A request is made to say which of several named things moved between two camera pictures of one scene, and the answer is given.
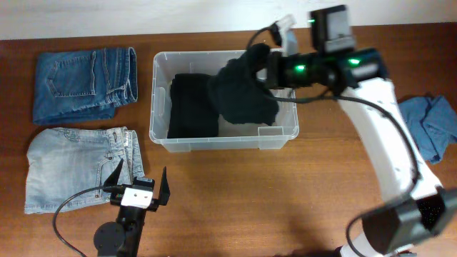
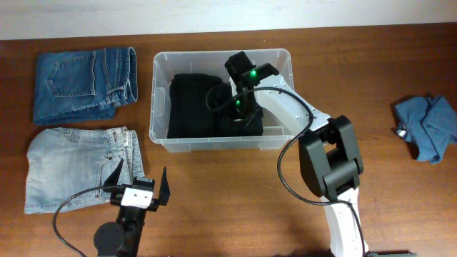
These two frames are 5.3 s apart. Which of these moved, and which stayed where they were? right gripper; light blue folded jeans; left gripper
Moved: right gripper
Stayed: left gripper; light blue folded jeans
